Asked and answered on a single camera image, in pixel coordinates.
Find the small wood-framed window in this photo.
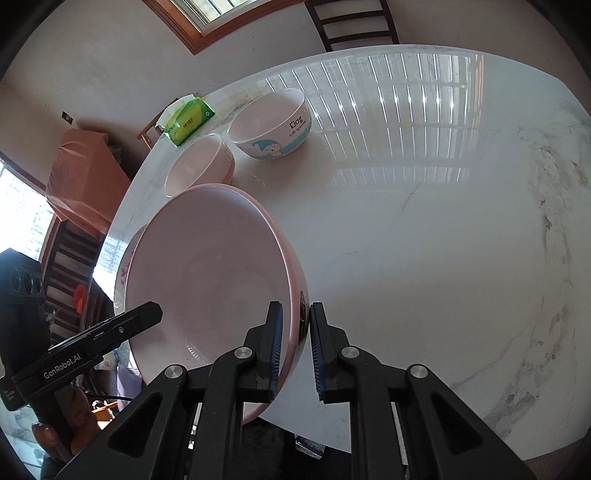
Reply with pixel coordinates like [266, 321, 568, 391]
[0, 152, 55, 259]

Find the white bowl with cartoon print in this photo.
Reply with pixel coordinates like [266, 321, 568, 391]
[228, 89, 313, 161]

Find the green tissue pack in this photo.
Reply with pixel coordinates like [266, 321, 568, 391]
[156, 93, 214, 148]

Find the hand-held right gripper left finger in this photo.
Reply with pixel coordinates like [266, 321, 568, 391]
[55, 301, 283, 480]

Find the dark wooden bench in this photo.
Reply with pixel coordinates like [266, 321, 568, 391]
[39, 215, 114, 333]

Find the light wooden chair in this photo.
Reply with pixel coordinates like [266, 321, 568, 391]
[137, 98, 180, 149]

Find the white plate with red flowers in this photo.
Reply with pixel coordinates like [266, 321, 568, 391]
[112, 224, 151, 319]

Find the large wood-framed barred window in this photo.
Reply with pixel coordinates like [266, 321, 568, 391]
[141, 0, 303, 56]

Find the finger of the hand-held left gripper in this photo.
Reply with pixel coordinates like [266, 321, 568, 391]
[48, 301, 163, 356]

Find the dark wooden slatted chair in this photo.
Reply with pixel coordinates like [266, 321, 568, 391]
[305, 0, 400, 52]

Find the orange cloth cover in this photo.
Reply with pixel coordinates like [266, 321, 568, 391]
[45, 128, 132, 241]

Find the white bowl with pink band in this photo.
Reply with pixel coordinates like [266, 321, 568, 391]
[164, 135, 237, 199]

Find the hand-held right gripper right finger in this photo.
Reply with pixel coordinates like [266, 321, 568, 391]
[309, 302, 536, 480]

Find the large pink bowl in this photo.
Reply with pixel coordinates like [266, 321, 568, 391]
[124, 184, 309, 425]

